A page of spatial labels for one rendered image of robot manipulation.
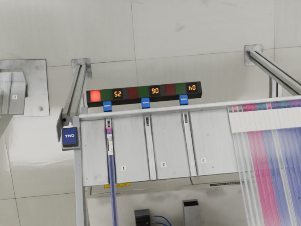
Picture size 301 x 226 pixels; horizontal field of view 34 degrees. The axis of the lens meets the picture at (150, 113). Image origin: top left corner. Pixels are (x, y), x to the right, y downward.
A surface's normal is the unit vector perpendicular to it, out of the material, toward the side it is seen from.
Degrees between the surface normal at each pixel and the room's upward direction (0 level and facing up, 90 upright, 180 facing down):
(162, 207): 0
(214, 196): 0
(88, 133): 43
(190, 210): 0
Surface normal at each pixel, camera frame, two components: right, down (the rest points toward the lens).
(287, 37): 0.07, 0.32
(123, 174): 0.01, -0.40
